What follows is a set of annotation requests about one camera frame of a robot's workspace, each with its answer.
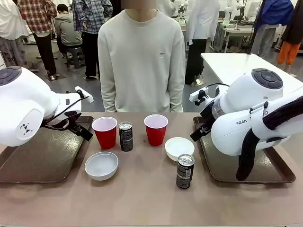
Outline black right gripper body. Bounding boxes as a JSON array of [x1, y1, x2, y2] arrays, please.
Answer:
[[200, 109, 215, 132]]

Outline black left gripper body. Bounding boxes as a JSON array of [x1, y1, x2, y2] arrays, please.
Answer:
[[67, 115, 84, 133]]

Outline red plastic cup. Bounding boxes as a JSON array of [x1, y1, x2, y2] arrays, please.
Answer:
[[91, 116, 118, 150], [143, 114, 169, 147]]

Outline white plastic bowl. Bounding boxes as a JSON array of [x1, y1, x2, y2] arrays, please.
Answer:
[[164, 137, 196, 163], [84, 151, 119, 182]]

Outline black drink can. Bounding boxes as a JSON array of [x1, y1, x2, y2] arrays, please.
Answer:
[[118, 122, 134, 152], [176, 153, 195, 190]]

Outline person's right forearm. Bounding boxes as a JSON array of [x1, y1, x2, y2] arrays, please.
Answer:
[[99, 78, 117, 113]]

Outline person's left forearm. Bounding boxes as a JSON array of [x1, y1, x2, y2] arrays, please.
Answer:
[[169, 78, 186, 113]]

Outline brown plastic serving tray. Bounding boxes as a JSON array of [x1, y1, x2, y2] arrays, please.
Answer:
[[0, 115, 94, 184], [193, 115, 296, 184]]

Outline white background table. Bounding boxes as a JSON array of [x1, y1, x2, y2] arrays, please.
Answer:
[[200, 52, 303, 84]]

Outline grey plastic stool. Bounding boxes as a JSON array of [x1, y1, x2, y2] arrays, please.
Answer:
[[65, 46, 85, 69]]

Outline person in cream sweater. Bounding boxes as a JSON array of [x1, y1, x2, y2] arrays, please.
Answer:
[[97, 2, 187, 113]]

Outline black slanted pole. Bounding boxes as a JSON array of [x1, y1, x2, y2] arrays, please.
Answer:
[[247, 0, 265, 55]]

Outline grey background desk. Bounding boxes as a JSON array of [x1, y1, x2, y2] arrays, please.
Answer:
[[219, 21, 255, 53]]

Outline seated person in grey hoodie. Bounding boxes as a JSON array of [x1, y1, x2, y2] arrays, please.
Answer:
[[53, 3, 83, 59]]

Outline person in white coat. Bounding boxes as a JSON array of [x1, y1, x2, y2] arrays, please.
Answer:
[[187, 0, 221, 85]]

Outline person in orange trousers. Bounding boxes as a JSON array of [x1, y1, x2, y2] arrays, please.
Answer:
[[277, 0, 303, 71]]

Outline person in blue plaid shirt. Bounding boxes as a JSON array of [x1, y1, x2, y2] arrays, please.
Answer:
[[72, 0, 114, 80]]

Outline person in red plaid shirt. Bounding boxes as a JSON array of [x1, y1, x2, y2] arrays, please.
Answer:
[[18, 0, 59, 81]]

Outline person in white shirt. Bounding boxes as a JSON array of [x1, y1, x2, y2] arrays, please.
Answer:
[[0, 0, 30, 69]]

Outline person in blue jacket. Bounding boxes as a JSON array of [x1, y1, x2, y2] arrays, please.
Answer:
[[250, 0, 294, 60]]

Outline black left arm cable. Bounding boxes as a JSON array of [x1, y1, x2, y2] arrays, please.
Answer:
[[44, 91, 90, 125]]

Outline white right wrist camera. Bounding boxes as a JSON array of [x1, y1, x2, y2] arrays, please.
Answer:
[[189, 87, 210, 106]]

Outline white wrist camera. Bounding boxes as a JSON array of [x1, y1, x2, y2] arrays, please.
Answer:
[[74, 86, 94, 103], [189, 87, 210, 106]]

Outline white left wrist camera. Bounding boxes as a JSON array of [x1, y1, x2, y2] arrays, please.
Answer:
[[74, 86, 94, 103]]

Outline black right camera cable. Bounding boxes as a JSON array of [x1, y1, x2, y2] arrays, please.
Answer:
[[205, 82, 230, 90]]

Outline black braided cable sleeve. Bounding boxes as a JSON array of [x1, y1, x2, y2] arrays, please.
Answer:
[[236, 96, 303, 182]]

